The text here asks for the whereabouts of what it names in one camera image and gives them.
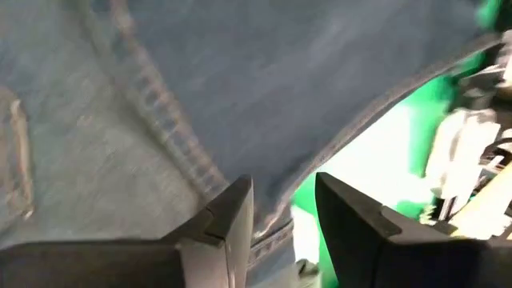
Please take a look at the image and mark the dark blue denim jeans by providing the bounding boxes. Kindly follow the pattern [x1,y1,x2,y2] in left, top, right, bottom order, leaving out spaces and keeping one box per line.
[0,0,503,288]

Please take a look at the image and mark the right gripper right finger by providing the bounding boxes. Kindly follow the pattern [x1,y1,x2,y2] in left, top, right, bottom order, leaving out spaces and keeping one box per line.
[314,171,512,288]

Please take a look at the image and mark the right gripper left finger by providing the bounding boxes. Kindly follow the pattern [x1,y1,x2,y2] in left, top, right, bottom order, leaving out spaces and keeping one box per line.
[0,174,255,288]

